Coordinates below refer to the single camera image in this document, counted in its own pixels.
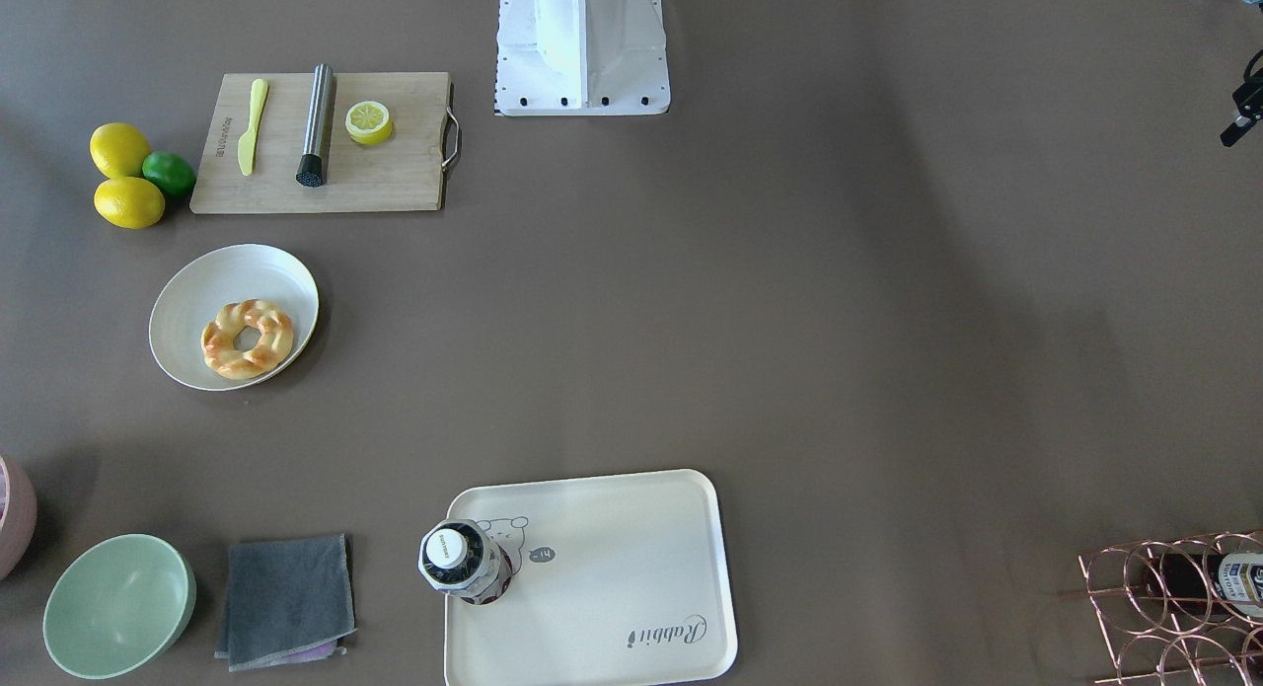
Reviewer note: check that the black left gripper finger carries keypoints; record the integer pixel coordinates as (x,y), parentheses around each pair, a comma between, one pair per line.
(1236,130)

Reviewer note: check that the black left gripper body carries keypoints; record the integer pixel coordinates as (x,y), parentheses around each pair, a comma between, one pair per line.
(1244,107)

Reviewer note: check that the white round plate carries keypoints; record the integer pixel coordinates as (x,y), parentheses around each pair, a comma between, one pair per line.
(198,292)

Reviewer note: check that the braided glazed donut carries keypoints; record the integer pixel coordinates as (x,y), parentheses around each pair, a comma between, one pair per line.
(219,339)

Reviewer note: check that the cream rabbit tray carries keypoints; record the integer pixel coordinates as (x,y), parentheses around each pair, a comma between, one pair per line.
(620,580)

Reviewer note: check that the dark tea bottle on tray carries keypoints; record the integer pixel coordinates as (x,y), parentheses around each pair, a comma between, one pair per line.
(462,558)

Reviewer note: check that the bamboo cutting board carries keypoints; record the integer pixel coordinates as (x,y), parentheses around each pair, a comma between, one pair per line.
(404,174)

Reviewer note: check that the half lemon slice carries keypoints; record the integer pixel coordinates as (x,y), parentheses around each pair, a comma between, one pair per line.
(368,123)

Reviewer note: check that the steel cylinder muddler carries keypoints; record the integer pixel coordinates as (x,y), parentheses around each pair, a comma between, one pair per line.
(311,167)

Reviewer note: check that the yellow plastic knife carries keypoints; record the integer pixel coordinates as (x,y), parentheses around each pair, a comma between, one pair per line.
(247,144)

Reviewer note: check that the grey folded cloth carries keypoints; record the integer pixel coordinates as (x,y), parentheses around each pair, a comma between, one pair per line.
(287,602)

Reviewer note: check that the green lime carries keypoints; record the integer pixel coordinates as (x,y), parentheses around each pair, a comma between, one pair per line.
(170,173)

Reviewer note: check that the yellow lemon lower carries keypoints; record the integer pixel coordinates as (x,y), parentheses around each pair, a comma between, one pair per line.
(130,202)

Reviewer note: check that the yellow lemon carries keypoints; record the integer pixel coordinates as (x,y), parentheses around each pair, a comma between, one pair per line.
(119,150)
(130,202)

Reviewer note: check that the yellow lemon upper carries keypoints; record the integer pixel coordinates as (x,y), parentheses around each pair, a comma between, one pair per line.
(119,150)

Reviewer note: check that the green bowl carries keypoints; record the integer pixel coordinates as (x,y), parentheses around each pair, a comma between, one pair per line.
(118,606)

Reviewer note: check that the pink ice bucket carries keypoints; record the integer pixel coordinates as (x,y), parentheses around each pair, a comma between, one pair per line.
(19,517)

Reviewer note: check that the bottle in wire rack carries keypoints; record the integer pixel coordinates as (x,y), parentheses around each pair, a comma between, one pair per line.
(1233,579)

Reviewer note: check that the copper wire bottle rack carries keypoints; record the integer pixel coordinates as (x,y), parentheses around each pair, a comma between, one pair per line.
(1162,616)

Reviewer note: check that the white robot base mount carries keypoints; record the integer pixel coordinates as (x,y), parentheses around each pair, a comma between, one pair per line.
(581,57)

